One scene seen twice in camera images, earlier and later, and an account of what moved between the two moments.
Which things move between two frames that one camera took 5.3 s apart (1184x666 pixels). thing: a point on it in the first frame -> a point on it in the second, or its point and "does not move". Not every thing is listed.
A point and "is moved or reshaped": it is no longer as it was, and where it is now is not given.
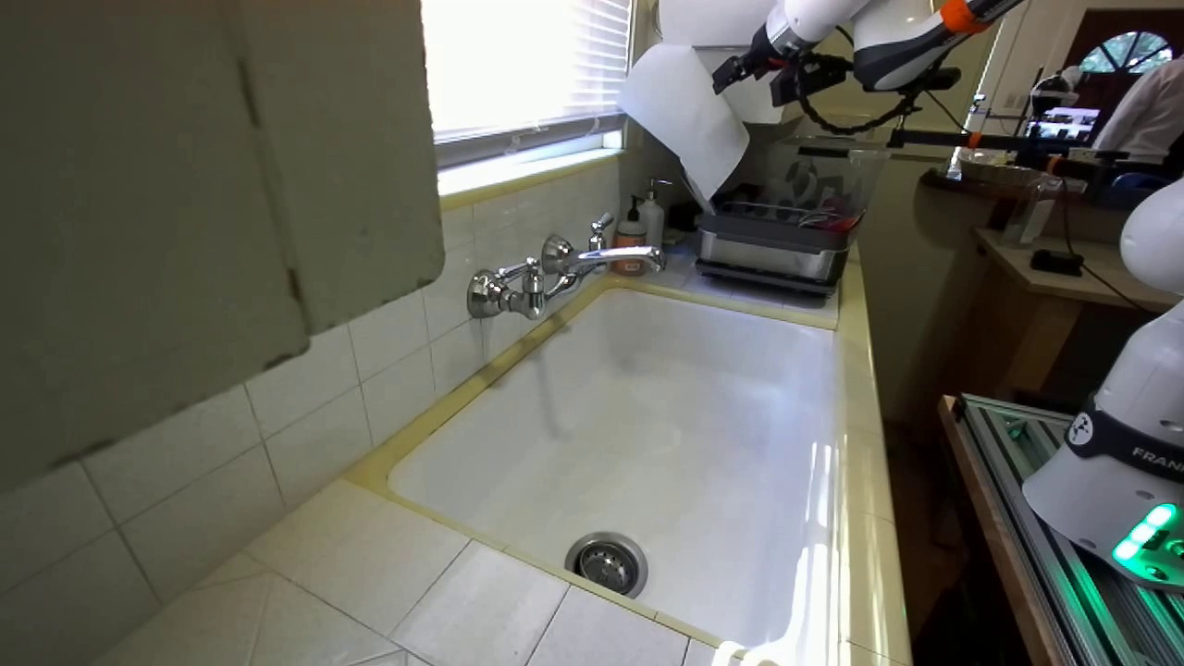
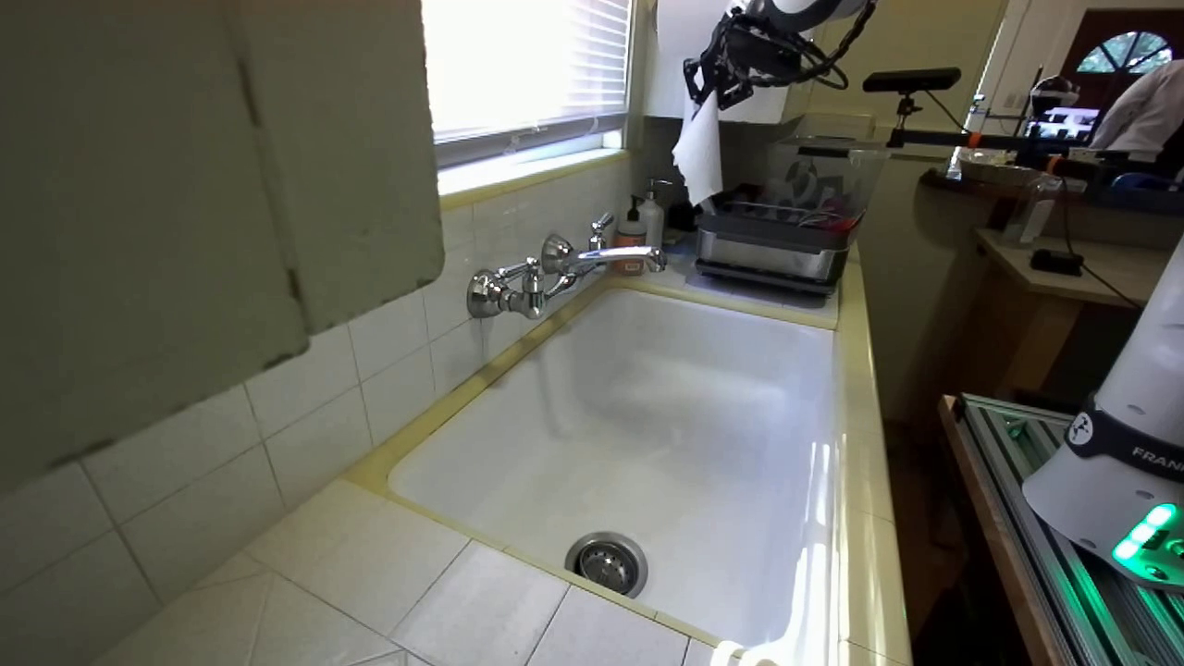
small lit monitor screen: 1062,124 does not move
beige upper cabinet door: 189,191 does not move
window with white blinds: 523,85 does not move
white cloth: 671,90 is moved or reshaped
